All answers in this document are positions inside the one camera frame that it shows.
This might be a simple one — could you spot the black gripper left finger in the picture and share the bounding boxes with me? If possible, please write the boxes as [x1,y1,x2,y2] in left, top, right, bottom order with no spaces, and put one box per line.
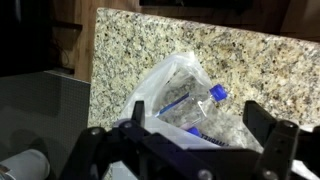
[58,100,221,180]

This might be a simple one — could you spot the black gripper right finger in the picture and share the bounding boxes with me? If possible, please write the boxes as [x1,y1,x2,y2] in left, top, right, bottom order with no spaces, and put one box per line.
[243,100,320,180]

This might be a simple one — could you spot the blue-cap water bottle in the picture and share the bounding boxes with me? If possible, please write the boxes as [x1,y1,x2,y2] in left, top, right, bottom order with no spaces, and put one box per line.
[155,84,228,130]

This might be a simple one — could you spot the clear plastic bag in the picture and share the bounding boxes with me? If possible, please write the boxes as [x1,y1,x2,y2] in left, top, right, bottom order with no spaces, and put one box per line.
[109,51,320,180]

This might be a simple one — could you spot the blue-label water bottle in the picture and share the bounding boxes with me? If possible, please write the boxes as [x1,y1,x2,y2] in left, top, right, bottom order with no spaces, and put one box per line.
[187,127,202,137]

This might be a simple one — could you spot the grey trash bin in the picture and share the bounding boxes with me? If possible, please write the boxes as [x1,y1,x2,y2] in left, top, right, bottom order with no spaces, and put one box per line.
[0,149,50,180]

